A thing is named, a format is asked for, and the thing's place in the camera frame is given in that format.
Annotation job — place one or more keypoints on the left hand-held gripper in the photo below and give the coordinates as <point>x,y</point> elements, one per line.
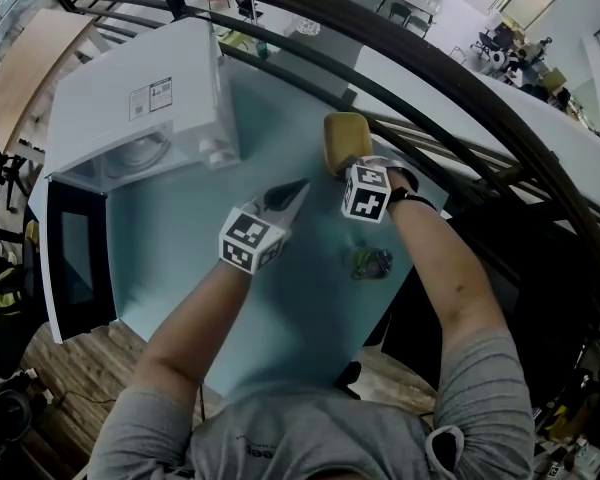
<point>250,243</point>

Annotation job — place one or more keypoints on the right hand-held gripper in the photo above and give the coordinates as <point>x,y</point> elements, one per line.
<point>367,195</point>

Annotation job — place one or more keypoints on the yellow sponge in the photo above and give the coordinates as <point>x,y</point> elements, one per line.
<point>345,138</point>

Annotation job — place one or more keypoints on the white microwave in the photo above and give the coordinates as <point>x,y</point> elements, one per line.
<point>130,68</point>

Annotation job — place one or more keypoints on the person's right forearm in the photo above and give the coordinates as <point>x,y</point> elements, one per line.
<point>450,278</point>

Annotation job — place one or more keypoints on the person's left forearm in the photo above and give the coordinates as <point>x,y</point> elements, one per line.
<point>190,333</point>

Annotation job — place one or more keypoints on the glass microwave turntable plate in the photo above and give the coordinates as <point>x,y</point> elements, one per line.
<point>137,155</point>

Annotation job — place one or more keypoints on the black wristband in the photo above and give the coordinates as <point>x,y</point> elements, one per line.
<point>412,197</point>

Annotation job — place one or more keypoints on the black curved railing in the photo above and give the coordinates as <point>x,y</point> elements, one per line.
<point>420,50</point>

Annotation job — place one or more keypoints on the grey t-shirt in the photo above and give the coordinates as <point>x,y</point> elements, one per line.
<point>305,433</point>

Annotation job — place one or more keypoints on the wooden desk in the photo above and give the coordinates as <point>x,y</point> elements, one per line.
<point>25,68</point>

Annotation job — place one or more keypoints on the green yellow backpack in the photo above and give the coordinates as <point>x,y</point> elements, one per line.
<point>0,290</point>

